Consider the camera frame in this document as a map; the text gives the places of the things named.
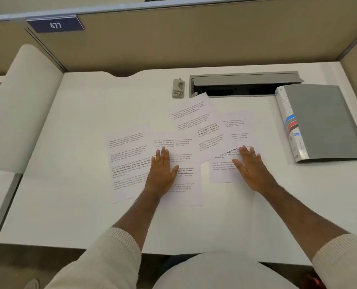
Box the person's left hand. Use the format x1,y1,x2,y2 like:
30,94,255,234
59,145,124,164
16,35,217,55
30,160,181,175
144,146,180,197

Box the person's right hand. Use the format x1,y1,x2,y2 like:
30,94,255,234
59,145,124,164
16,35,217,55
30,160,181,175
232,144,280,195

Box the grey ring binder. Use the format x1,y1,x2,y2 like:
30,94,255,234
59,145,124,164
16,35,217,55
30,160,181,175
274,84,357,164

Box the gray hole punch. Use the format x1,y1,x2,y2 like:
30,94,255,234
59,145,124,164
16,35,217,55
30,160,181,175
172,77,186,99

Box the person's right forearm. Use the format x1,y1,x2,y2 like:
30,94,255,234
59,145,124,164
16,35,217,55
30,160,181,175
258,181,349,262

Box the person's left forearm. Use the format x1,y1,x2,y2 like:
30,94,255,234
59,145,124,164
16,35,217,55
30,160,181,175
111,189,164,256

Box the dark blue trousers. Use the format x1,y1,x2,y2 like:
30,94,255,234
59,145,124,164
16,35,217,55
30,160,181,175
160,254,197,273

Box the cream knit sweater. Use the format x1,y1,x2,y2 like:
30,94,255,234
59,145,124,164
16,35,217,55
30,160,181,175
44,227,357,289

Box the wide beige partition panel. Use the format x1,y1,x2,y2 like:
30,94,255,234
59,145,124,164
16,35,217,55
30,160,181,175
25,0,357,78

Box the white curved desk divider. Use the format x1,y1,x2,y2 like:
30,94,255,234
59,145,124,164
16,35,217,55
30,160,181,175
0,44,65,174

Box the blue number sign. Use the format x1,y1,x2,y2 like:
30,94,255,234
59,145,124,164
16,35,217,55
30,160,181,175
26,15,85,34

